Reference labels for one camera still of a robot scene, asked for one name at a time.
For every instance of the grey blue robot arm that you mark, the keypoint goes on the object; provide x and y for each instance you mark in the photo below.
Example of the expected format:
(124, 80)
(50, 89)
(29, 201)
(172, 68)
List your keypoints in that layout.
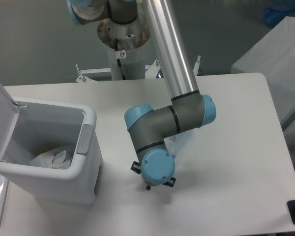
(189, 109)

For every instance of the clear plastic packaging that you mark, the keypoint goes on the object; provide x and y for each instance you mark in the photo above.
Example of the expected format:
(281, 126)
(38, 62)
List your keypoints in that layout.
(58, 158)

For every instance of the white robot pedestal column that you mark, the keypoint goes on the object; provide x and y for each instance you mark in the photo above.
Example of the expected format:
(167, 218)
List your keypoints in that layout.
(125, 45)

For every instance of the white trash can lid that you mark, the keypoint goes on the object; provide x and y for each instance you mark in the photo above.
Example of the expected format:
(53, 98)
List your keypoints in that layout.
(9, 112)

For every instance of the white metal base frame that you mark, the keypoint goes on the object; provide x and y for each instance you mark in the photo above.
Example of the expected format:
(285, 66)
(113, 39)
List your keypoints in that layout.
(151, 72)

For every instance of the clear plastic water bottle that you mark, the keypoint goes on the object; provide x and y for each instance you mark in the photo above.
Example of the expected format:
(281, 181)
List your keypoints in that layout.
(176, 144)

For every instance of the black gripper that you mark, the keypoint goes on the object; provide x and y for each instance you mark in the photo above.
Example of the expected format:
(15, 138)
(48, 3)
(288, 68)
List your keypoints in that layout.
(152, 180)

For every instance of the white trash can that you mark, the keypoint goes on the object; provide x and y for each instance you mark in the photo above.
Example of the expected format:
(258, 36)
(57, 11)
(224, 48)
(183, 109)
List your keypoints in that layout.
(50, 148)

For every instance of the blue object in background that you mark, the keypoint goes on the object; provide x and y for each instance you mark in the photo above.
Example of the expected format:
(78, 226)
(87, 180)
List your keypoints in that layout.
(276, 10)

